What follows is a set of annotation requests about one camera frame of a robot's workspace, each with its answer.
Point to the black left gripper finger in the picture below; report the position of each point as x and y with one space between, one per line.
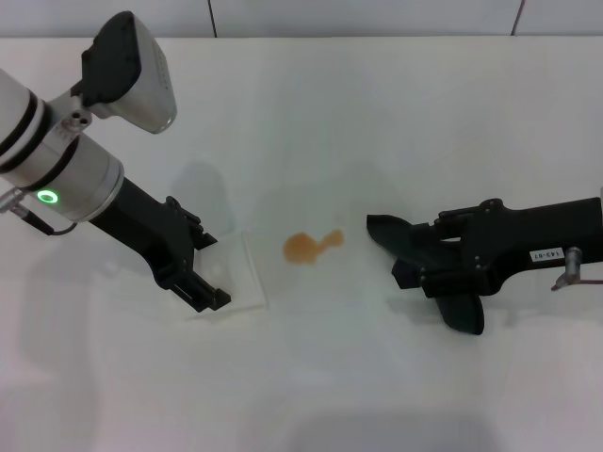
202 294
201 237

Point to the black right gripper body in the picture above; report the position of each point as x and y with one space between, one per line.
518 240

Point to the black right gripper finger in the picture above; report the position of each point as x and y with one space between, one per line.
447 286
443 233

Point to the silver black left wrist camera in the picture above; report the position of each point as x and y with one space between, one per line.
136 80

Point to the brown water stain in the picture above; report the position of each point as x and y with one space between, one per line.
301 248

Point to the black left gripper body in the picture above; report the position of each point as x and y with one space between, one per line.
151 230

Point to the white paper cup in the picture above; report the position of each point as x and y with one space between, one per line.
240 278

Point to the dark blue rag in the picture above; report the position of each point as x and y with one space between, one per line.
464 315

